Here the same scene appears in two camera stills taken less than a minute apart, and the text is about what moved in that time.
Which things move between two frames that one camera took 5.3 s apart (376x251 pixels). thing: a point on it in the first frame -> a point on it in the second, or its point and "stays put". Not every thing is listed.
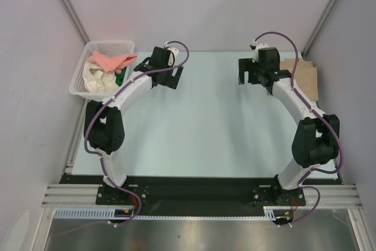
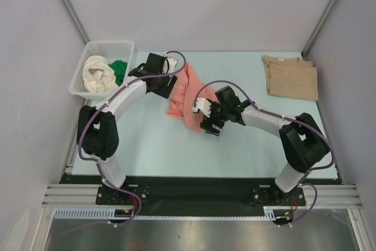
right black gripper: (249, 69) -> (215, 114)
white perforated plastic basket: (104, 47) stays put
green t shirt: (119, 76) stays put
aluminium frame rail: (334, 196) stays put
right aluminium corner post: (327, 12) stays put
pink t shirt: (110, 63) -> (187, 91)
